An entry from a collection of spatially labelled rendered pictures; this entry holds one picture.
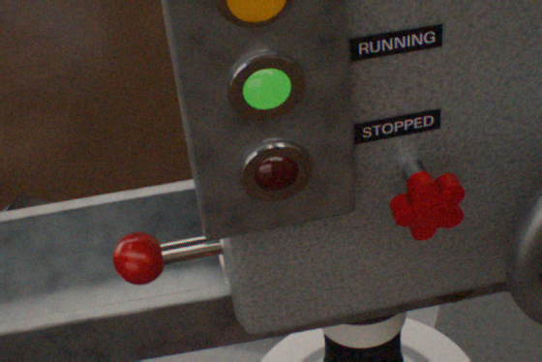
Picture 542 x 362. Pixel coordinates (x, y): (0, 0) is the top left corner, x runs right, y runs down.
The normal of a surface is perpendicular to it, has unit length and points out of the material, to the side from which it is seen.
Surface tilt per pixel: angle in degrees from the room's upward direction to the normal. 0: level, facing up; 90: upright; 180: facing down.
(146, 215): 90
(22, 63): 0
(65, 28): 0
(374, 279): 90
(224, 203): 90
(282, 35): 90
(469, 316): 0
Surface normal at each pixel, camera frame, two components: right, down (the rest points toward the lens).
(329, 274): 0.18, 0.63
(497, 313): -0.09, -0.75
